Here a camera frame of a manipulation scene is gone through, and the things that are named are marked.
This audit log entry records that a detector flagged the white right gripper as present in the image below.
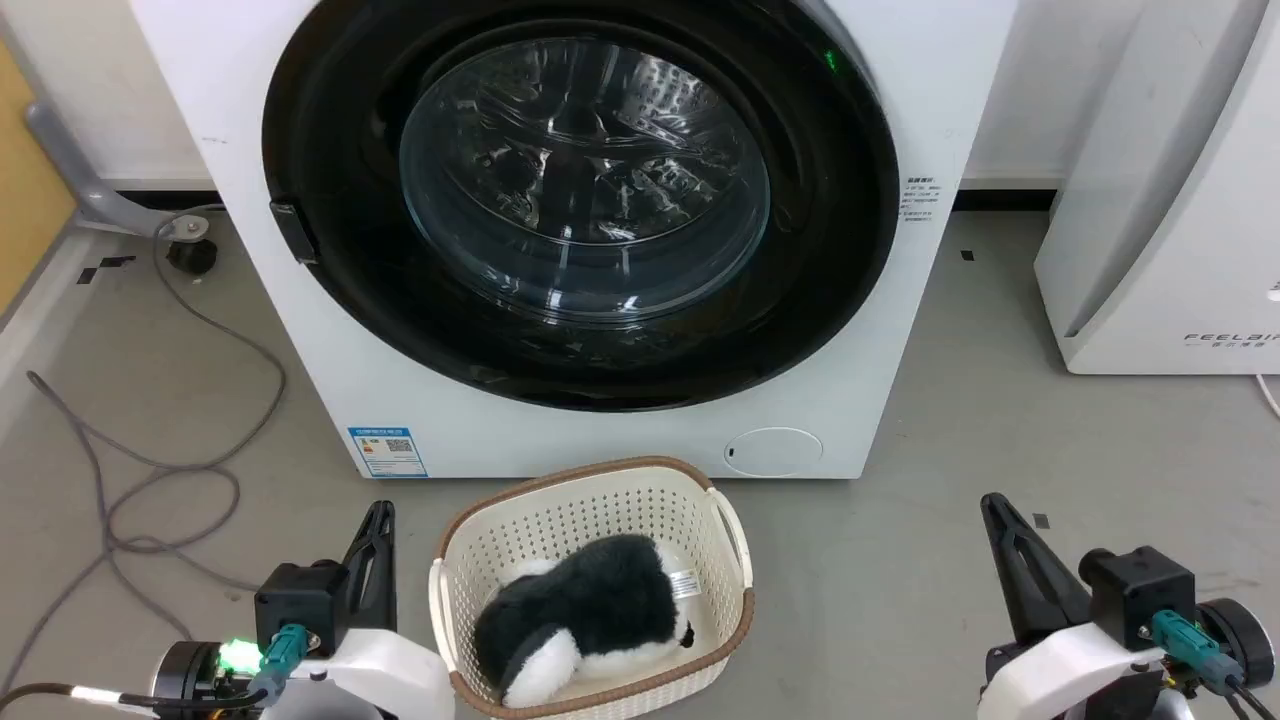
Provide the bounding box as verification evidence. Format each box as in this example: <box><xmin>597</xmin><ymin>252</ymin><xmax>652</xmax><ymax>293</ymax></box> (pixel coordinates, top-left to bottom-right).
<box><xmin>978</xmin><ymin>493</ymin><xmax>1169</xmax><ymax>720</ymax></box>

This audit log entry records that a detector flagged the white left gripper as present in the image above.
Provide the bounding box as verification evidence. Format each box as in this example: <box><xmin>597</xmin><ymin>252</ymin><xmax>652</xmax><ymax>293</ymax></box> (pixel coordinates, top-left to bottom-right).
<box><xmin>262</xmin><ymin>502</ymin><xmax>457</xmax><ymax>720</ymax></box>

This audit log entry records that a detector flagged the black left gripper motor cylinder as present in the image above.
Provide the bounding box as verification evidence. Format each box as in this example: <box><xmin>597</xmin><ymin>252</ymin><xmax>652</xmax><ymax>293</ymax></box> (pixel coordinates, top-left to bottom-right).
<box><xmin>152</xmin><ymin>640</ymin><xmax>229</xmax><ymax>717</ymax></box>

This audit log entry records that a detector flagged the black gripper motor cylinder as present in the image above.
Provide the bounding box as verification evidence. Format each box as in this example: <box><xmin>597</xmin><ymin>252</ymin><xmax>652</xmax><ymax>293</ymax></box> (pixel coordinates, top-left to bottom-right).
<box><xmin>1198</xmin><ymin>597</ymin><xmax>1277</xmax><ymax>691</ymax></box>
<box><xmin>152</xmin><ymin>640</ymin><xmax>229</xmax><ymax>717</ymax></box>

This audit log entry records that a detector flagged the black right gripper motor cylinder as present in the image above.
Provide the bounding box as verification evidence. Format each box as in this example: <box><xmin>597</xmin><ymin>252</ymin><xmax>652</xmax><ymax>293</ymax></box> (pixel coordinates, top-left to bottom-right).
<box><xmin>1198</xmin><ymin>597</ymin><xmax>1277</xmax><ymax>691</ymax></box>

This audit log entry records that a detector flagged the white front-load washing machine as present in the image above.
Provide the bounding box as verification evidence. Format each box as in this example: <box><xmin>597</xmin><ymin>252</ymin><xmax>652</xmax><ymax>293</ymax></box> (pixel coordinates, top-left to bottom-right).
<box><xmin>130</xmin><ymin>0</ymin><xmax>1019</xmax><ymax>481</ymax></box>

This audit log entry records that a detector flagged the black plastic handle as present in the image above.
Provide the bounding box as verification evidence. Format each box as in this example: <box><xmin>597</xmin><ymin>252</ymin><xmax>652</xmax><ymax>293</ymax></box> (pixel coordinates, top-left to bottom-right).
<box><xmin>269</xmin><ymin>200</ymin><xmax>320</xmax><ymax>267</ymax></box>

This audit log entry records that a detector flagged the black round washer door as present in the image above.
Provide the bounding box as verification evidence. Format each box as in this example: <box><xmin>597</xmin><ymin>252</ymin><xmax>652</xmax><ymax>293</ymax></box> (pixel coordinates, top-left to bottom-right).
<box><xmin>261</xmin><ymin>0</ymin><xmax>902</xmax><ymax>413</ymax></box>

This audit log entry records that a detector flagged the blue energy label sticker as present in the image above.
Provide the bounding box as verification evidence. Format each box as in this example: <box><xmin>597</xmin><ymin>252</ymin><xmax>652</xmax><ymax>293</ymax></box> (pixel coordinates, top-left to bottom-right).
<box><xmin>347</xmin><ymin>426</ymin><xmax>429</xmax><ymax>479</ymax></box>

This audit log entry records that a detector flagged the cream perforated laundry basket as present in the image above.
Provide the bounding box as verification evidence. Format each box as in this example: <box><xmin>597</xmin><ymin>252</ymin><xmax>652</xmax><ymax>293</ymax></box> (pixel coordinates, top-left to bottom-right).
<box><xmin>429</xmin><ymin>456</ymin><xmax>756</xmax><ymax>720</ymax></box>

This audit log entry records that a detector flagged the black and white plush toy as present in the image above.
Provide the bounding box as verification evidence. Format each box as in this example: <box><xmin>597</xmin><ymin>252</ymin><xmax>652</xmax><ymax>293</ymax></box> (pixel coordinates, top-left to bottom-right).
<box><xmin>473</xmin><ymin>533</ymin><xmax>697</xmax><ymax>710</ymax></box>

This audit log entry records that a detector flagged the round white filter cover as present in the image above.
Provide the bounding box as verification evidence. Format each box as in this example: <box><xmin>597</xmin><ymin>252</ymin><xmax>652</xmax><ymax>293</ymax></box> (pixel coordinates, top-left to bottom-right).
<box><xmin>724</xmin><ymin>427</ymin><xmax>824</xmax><ymax>477</ymax></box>

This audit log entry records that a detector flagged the white air purifier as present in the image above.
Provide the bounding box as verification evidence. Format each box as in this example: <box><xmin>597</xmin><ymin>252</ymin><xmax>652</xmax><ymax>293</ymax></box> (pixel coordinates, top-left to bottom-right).
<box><xmin>1033</xmin><ymin>0</ymin><xmax>1280</xmax><ymax>376</ymax></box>

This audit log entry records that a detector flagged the black round floor foot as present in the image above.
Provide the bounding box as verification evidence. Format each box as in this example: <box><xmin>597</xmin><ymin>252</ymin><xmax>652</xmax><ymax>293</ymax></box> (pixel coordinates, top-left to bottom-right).
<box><xmin>166</xmin><ymin>238</ymin><xmax>219</xmax><ymax>278</ymax></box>

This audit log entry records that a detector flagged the small white text sticker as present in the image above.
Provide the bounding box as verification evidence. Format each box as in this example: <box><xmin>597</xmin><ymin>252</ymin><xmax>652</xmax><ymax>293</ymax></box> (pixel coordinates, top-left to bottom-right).
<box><xmin>903</xmin><ymin>176</ymin><xmax>943</xmax><ymax>223</ymax></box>

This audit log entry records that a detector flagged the wooden board panel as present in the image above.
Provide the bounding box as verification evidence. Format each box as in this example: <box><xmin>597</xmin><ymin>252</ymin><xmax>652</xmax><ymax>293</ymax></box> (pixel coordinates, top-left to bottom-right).
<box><xmin>0</xmin><ymin>38</ymin><xmax>79</xmax><ymax>316</ymax></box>

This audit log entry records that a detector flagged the left gripper green-plug cable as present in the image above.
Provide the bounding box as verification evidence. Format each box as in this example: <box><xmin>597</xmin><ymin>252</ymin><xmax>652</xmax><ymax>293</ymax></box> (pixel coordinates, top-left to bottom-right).
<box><xmin>0</xmin><ymin>622</ymin><xmax>313</xmax><ymax>717</ymax></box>

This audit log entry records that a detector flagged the gripper green-plug cable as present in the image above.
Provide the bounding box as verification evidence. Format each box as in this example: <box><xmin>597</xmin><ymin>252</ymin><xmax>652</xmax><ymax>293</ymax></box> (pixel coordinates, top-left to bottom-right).
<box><xmin>1150</xmin><ymin>610</ymin><xmax>1280</xmax><ymax>720</ymax></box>
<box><xmin>0</xmin><ymin>622</ymin><xmax>313</xmax><ymax>717</ymax></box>

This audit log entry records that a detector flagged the right gripper green-plug cable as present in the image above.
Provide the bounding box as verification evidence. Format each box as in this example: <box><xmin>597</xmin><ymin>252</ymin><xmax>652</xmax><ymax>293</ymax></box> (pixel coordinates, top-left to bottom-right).
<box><xmin>1150</xmin><ymin>610</ymin><xmax>1280</xmax><ymax>720</ymax></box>

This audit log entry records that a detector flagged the thin grey floor cable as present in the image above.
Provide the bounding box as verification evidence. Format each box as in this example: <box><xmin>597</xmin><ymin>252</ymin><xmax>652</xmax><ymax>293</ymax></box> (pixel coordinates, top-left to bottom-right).
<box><xmin>0</xmin><ymin>205</ymin><xmax>289</xmax><ymax>701</ymax></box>

